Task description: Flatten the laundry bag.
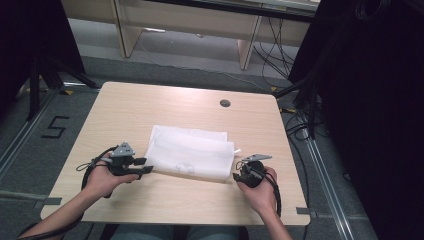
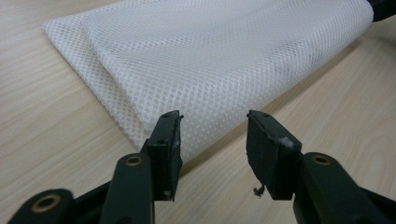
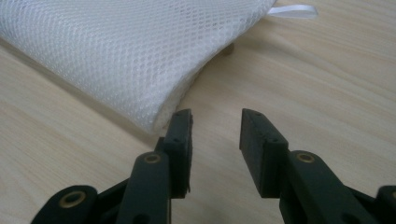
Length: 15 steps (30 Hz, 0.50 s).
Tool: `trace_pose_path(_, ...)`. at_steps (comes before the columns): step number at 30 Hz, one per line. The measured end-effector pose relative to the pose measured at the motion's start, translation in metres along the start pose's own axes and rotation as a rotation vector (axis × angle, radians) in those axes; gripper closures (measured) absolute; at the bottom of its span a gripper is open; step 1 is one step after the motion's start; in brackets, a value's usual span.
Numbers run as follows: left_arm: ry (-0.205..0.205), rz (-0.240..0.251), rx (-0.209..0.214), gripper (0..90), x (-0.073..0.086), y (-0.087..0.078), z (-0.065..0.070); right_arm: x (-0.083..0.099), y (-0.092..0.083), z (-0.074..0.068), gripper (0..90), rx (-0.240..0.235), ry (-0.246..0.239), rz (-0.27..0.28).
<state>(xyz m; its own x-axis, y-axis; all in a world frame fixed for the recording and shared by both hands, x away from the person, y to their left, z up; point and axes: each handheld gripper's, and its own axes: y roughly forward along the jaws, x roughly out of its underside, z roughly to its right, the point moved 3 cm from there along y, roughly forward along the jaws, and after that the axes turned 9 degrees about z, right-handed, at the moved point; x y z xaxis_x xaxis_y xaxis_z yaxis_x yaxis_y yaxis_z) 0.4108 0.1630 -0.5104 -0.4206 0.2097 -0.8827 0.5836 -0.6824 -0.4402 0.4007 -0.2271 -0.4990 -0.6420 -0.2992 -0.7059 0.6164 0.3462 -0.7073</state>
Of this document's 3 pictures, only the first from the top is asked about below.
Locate metal floor rail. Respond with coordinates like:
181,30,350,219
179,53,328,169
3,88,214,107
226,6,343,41
0,89,58,179
301,129,356,240

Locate person's right hand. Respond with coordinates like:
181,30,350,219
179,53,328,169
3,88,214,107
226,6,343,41
237,167,279,216

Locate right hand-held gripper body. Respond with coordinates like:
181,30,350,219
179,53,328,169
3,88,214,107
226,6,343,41
238,153,273,189

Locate person's left hand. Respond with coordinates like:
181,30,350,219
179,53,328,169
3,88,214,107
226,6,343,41
84,161,140,199

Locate black metal stand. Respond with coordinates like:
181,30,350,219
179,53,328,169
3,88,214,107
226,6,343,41
273,66,322,140
25,54,101,122

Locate grey tape strip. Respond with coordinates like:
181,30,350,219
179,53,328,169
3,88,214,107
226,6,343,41
33,197,63,210
295,206,318,220

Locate black tape floor mark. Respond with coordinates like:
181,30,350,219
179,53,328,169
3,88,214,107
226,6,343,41
41,115,70,140

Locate black curtain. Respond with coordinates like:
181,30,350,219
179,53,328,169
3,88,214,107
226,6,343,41
0,0,86,116
288,0,424,240

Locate person's legs in jeans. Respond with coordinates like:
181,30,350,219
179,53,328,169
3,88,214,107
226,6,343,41
109,223,250,240

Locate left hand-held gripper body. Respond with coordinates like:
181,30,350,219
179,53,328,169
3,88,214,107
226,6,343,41
99,141,141,177

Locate white cloth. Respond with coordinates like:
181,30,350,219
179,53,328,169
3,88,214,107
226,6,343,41
143,124,242,184

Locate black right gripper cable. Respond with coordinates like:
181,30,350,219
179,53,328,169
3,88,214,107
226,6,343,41
256,168,283,218

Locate black hanging cables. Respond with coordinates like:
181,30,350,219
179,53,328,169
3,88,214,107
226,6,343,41
252,16,298,86

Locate light wooden desk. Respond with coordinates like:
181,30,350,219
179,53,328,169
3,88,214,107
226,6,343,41
61,0,322,71

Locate black floor cables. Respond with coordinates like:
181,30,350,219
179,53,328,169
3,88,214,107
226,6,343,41
279,104,322,240

